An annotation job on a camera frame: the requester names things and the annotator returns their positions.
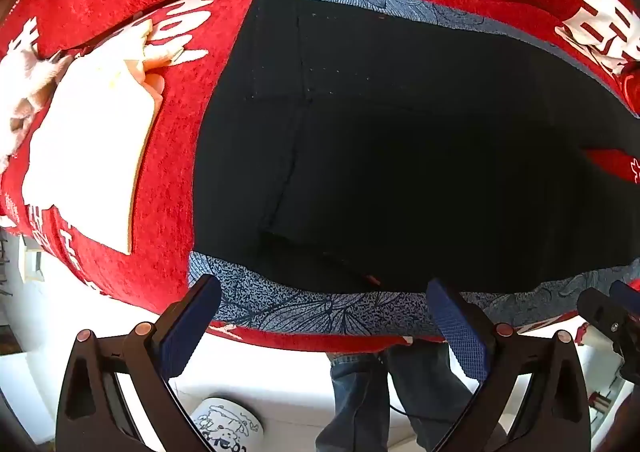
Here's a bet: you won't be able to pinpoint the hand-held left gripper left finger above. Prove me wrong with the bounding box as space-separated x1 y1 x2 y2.
55 274 222 452

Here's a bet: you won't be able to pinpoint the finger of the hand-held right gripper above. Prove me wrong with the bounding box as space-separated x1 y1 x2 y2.
576 287 640 380
609 280 640 320

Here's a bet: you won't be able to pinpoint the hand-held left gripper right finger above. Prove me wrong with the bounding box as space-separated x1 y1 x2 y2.
426 278 592 452

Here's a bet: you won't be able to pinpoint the black pants with blue trim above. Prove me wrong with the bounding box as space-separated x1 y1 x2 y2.
187 0 640 339

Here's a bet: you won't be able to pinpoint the red printed blanket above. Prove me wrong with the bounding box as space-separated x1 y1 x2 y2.
0 0 640 348

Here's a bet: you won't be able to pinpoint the white cartoon print cup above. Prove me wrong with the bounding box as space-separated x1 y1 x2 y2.
189 397 265 452

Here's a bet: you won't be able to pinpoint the person's legs in blue jeans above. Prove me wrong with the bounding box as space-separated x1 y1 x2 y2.
320 339 486 452

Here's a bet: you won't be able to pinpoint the cream folded cloth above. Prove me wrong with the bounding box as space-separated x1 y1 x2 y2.
21 19 183 257

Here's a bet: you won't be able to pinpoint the pink fluffy cloth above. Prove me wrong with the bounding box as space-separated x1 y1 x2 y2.
0 39 76 173

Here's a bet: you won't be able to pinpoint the black cable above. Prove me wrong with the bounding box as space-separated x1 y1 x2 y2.
372 349 438 423

